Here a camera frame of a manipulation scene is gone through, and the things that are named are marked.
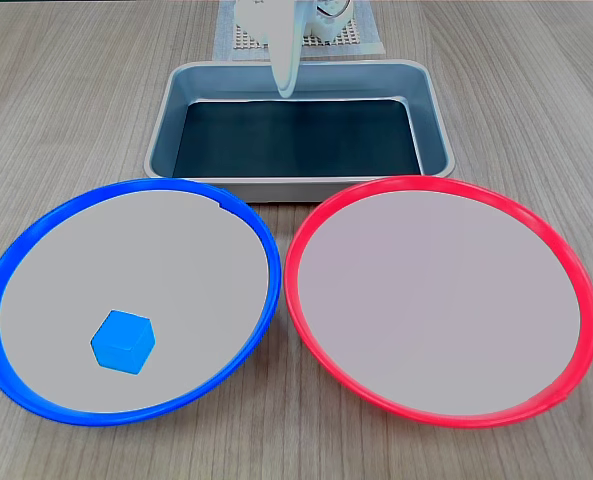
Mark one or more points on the blue rimmed round dish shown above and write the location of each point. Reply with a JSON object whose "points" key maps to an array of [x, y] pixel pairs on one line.
{"points": [[151, 250]]}

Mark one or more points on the black tray liner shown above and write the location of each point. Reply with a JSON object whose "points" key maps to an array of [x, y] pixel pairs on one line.
{"points": [[296, 140]]}

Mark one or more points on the red rimmed round dish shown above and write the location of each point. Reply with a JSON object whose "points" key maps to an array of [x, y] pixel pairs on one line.
{"points": [[441, 300]]}

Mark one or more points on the pale cloth sheet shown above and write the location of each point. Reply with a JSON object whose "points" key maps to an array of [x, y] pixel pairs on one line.
{"points": [[371, 30]]}

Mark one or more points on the blue cube block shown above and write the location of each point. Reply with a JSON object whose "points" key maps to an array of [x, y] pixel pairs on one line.
{"points": [[123, 342]]}

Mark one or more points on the silver metal tray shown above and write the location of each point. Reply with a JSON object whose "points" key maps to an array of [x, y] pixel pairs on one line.
{"points": [[426, 100]]}

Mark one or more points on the white mesh mat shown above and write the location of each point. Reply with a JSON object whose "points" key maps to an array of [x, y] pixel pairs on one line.
{"points": [[348, 37]]}

